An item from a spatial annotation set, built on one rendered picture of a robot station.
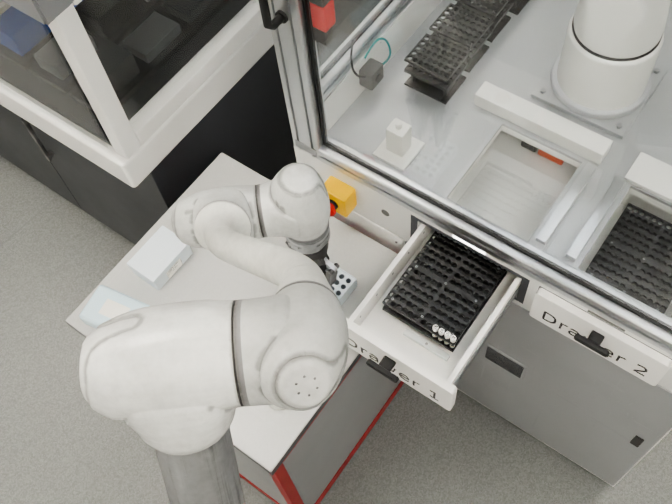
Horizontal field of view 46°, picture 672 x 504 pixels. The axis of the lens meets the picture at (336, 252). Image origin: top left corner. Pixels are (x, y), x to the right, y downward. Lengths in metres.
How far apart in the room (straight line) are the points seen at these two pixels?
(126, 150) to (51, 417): 1.11
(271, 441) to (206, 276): 0.44
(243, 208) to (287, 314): 0.52
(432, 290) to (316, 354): 0.82
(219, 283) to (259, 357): 0.99
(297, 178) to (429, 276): 0.43
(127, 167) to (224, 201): 0.59
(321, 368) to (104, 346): 0.26
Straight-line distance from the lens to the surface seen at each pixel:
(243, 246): 1.28
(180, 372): 0.93
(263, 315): 0.94
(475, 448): 2.51
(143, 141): 1.98
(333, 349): 0.92
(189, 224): 1.47
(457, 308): 1.68
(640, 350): 1.67
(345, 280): 1.82
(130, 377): 0.95
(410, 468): 2.49
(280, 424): 1.75
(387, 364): 1.61
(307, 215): 1.44
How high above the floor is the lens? 2.42
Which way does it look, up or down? 61 degrees down
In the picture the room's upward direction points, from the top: 9 degrees counter-clockwise
